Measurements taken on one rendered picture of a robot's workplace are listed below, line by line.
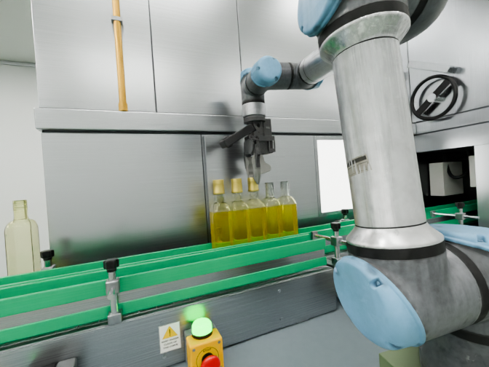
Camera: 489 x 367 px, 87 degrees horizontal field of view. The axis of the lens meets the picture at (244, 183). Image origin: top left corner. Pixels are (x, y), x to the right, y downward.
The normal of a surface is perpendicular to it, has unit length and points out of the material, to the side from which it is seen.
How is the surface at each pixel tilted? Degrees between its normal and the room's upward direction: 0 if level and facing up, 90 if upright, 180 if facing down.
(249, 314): 90
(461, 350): 75
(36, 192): 90
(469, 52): 90
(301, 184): 90
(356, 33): 134
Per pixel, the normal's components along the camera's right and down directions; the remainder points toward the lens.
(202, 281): 0.40, -0.01
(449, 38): -0.92, 0.07
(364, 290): -0.93, 0.25
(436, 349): -0.98, -0.19
